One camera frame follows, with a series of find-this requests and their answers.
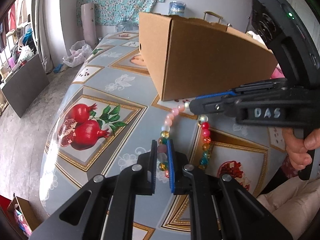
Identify wooden handle rack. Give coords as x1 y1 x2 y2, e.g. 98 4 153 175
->
203 11 223 23

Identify fruit print tablecloth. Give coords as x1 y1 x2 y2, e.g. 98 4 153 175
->
39 37 284 239

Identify hanging clothes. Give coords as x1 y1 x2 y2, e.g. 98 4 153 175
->
1 0 28 51

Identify brown cardboard box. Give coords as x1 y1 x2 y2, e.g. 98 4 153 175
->
139 12 278 101

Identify pink floral blanket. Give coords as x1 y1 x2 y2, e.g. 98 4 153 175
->
270 64 285 79

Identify beige trouser leg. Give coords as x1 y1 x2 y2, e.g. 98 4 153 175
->
257 177 319 239

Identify person right hand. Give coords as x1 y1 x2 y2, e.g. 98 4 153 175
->
282 128 320 170

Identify dark grey board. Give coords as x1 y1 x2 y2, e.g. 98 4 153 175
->
1 54 49 118

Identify pink rolled mat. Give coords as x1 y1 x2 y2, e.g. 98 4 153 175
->
81 2 98 49

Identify grey window curtain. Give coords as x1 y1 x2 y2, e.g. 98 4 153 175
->
31 0 66 73

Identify multicolour bead bracelet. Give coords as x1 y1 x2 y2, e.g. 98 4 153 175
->
157 102 213 179

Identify white plastic bag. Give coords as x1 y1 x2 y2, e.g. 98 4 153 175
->
62 40 92 68

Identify blue water dispenser bottle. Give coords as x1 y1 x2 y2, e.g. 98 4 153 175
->
168 1 186 17

